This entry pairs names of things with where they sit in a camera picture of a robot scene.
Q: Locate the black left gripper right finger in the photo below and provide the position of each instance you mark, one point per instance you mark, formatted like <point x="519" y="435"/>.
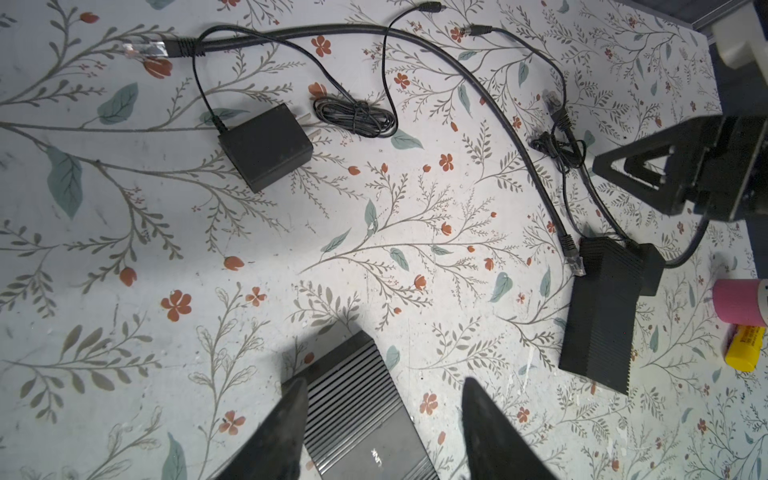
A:
<point x="494" y="448"/>

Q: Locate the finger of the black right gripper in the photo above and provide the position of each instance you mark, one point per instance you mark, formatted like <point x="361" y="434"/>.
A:
<point x="660" y="169"/>

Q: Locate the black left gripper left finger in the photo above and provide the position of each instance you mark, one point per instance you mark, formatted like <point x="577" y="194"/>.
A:
<point x="274" y="450"/>

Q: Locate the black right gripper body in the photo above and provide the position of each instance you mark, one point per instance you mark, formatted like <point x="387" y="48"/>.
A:
<point x="725" y="164"/>

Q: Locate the pink tape roll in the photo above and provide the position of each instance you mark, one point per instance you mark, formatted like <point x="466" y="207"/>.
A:
<point x="741" y="301"/>

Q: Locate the yellow marker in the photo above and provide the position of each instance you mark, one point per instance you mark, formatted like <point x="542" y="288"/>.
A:
<point x="744" y="350"/>

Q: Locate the black power adapter with cord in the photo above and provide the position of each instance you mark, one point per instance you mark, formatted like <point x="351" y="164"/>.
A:
<point x="271" y="145"/>

